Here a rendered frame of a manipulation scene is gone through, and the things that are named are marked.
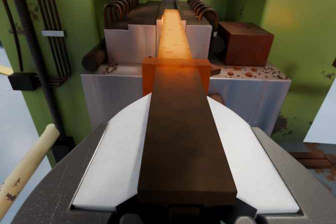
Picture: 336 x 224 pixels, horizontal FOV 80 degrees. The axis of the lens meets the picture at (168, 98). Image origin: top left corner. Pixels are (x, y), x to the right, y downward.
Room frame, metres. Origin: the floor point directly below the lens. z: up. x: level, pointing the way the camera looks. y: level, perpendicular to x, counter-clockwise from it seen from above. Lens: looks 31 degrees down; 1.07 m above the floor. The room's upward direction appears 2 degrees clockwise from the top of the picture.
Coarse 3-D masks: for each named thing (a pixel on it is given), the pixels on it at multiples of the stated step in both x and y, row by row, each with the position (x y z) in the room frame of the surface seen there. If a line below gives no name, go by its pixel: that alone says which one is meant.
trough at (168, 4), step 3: (165, 0) 0.79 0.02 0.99; (168, 0) 0.79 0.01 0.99; (171, 0) 0.79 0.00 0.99; (174, 0) 0.77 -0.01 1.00; (165, 3) 0.76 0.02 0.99; (168, 3) 0.76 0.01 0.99; (171, 3) 0.77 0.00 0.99; (174, 3) 0.74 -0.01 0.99; (165, 6) 0.68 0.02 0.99; (168, 6) 0.69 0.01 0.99; (171, 6) 0.69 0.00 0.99; (174, 6) 0.69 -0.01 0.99; (162, 15) 0.44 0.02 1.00; (162, 18) 0.42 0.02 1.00; (162, 21) 0.41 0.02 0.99
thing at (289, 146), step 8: (280, 144) 0.40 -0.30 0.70; (288, 144) 0.40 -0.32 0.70; (296, 144) 0.40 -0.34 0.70; (304, 144) 0.40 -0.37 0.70; (312, 144) 0.40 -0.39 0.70; (320, 144) 0.40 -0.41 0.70; (328, 144) 0.40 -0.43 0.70; (320, 152) 0.37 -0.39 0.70; (328, 152) 0.37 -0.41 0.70; (320, 176) 0.30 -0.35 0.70; (328, 176) 0.30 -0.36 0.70; (328, 184) 0.28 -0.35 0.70
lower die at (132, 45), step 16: (176, 0) 0.72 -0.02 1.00; (128, 16) 0.52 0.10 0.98; (144, 16) 0.47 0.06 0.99; (160, 16) 0.42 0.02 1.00; (192, 16) 0.48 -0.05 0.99; (112, 32) 0.38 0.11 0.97; (128, 32) 0.38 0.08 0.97; (144, 32) 0.39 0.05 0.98; (160, 32) 0.39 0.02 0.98; (192, 32) 0.39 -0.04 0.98; (208, 32) 0.39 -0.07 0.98; (112, 48) 0.38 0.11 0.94; (128, 48) 0.38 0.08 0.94; (144, 48) 0.39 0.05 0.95; (192, 48) 0.39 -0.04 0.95; (208, 48) 0.39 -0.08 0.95
